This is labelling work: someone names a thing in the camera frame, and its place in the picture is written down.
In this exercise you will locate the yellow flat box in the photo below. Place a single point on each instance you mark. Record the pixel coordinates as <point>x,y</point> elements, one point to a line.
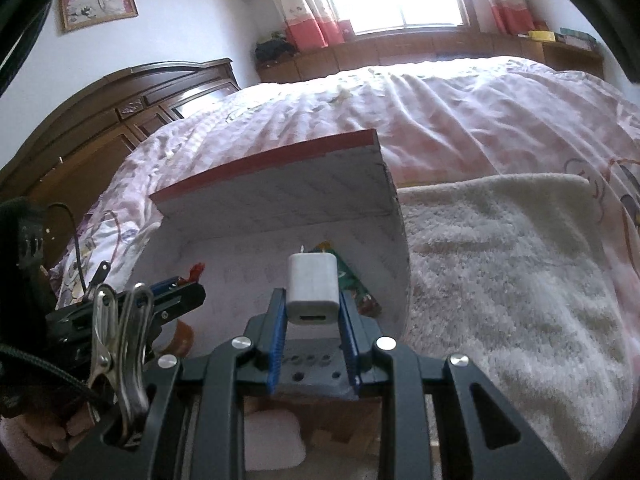
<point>542,36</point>

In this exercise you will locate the green snack packet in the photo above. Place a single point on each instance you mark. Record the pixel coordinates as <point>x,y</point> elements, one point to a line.
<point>357,285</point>

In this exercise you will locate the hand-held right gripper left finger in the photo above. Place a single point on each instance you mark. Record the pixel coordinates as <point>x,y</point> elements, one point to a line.
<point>276,340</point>

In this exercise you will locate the red cardboard box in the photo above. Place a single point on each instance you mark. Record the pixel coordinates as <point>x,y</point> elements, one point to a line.
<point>300,200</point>

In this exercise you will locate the dark wooden headboard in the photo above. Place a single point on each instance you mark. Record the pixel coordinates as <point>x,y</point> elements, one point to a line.
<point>100,125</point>

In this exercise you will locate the books on window ledge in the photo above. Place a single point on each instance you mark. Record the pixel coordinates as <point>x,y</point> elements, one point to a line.
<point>577,37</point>

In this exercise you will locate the metal spring clip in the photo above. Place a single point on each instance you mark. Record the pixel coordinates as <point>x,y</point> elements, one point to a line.
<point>132,360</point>

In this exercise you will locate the white plug charger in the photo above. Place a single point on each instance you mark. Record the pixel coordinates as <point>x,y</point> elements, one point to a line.
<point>312,280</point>

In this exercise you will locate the small red plastic piece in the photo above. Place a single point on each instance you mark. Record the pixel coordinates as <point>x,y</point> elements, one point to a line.
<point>195,272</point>

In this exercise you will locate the grey perforated plate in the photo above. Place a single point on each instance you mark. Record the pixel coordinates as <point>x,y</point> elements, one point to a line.
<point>320,390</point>

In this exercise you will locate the white plastic case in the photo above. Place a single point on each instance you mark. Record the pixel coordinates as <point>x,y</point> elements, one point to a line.
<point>272,440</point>

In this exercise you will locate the white terry towel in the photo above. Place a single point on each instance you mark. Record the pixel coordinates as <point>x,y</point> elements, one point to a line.
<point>500,285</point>

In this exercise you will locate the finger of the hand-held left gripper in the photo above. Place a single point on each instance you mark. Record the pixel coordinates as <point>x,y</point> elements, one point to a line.
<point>180,302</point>
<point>165,286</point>

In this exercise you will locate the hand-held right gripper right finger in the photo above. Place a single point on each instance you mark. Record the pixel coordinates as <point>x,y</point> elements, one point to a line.
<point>350,340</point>

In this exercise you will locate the wooden window bench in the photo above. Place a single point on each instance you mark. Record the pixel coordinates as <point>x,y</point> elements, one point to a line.
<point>400,50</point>

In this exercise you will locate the dark bag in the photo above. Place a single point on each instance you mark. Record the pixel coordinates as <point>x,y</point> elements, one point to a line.
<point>275,50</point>

